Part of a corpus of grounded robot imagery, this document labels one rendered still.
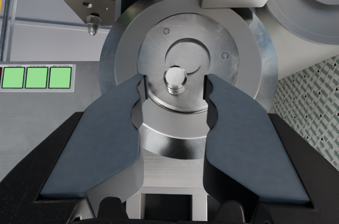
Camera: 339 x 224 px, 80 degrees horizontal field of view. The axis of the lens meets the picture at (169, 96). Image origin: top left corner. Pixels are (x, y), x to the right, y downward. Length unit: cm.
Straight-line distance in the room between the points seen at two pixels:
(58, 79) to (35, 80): 6
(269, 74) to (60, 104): 49
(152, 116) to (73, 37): 191
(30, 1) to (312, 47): 221
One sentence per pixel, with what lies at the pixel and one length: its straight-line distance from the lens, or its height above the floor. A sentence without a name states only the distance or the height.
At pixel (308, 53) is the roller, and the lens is 22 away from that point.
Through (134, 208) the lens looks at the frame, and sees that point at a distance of 54.
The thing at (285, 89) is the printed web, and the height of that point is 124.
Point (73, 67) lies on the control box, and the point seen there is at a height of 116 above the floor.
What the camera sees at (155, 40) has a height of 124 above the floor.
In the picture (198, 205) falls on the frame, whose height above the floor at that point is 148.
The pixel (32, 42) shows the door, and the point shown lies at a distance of 212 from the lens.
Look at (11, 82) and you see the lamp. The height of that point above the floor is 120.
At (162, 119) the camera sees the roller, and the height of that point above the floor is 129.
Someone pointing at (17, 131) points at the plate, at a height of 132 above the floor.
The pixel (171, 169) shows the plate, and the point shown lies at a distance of 50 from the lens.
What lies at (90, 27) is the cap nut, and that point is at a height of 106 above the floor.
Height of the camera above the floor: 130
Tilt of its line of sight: 8 degrees down
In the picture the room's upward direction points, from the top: 179 degrees counter-clockwise
